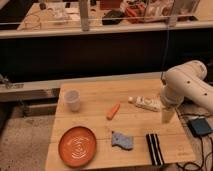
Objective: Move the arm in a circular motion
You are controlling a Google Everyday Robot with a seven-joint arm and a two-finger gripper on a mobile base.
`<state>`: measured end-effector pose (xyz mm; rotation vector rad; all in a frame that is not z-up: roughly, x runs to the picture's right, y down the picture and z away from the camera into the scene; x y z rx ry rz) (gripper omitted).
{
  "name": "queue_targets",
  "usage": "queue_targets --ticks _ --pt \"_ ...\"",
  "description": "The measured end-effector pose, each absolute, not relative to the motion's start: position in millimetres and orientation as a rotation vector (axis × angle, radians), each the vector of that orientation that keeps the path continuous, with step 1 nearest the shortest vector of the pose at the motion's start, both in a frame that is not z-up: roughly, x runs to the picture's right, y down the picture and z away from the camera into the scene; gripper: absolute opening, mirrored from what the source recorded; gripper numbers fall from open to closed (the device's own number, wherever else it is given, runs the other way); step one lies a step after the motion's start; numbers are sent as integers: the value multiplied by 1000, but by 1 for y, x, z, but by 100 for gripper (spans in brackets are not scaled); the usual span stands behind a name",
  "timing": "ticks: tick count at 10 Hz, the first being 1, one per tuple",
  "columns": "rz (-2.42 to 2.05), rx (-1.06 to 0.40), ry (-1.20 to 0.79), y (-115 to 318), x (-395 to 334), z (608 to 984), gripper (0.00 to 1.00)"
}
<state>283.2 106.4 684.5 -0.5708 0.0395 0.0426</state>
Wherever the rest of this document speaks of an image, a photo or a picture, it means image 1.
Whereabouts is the orange red tool on bench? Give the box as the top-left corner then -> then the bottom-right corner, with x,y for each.
125,3 -> 146,24

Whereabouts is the orange carrot toy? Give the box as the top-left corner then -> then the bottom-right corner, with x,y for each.
106,103 -> 120,120

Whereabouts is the left metal post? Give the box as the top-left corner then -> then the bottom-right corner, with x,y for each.
79,0 -> 90,31

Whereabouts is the blue sponge cloth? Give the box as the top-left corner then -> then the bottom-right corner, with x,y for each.
111,131 -> 134,150

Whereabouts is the black cable on floor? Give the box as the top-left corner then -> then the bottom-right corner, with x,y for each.
175,113 -> 213,171

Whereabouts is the orange round plate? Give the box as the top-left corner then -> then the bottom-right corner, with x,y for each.
58,126 -> 97,168

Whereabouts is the black white striped block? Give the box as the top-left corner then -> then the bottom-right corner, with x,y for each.
146,134 -> 165,166

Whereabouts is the metal post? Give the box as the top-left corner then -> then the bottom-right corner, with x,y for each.
167,0 -> 182,27
79,0 -> 90,31

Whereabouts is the white tube bottle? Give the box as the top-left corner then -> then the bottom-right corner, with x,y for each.
128,96 -> 161,112

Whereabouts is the right metal post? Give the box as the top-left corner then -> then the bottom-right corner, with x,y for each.
167,0 -> 182,27

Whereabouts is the metal rail beam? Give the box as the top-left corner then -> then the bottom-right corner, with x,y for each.
0,72 -> 161,102

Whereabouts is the black object on bench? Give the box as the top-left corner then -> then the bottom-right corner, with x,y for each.
102,10 -> 124,25

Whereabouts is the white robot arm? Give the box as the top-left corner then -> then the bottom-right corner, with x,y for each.
160,60 -> 213,123

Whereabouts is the translucent plastic cup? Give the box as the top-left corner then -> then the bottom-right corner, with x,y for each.
64,90 -> 80,112

